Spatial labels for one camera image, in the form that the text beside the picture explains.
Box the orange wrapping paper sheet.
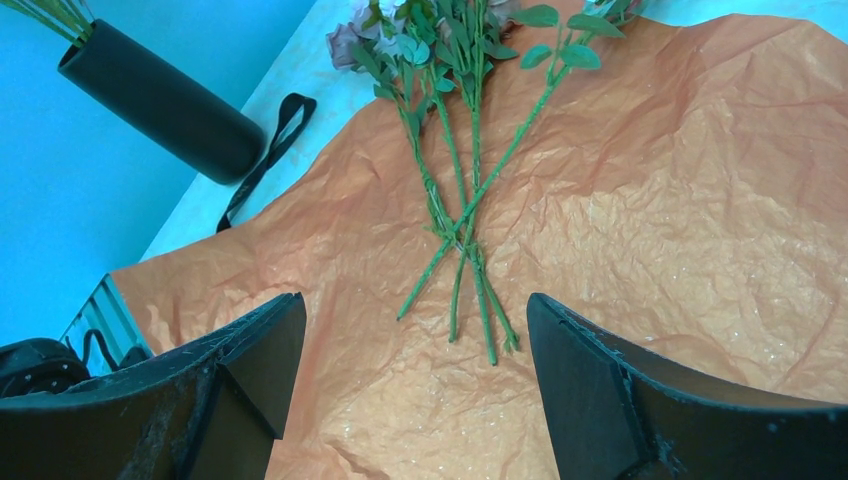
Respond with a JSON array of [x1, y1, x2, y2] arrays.
[[116, 15, 847, 479]]

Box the pink and white flower stems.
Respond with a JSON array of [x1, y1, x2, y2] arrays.
[[1, 0, 95, 47]]

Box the black cylindrical vase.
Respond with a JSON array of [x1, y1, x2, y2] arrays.
[[58, 19, 264, 185]]

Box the orange paper flower bouquet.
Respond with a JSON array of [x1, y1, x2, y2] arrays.
[[326, 1, 645, 364]]

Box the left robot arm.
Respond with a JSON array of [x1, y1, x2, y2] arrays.
[[1, 329, 152, 398]]

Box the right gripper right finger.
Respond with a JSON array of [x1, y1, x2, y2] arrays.
[[526, 293, 847, 479]]

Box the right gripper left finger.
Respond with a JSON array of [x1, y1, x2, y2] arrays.
[[1, 294, 307, 479]]

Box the black ribbon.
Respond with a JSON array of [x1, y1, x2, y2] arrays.
[[215, 93, 317, 233]]

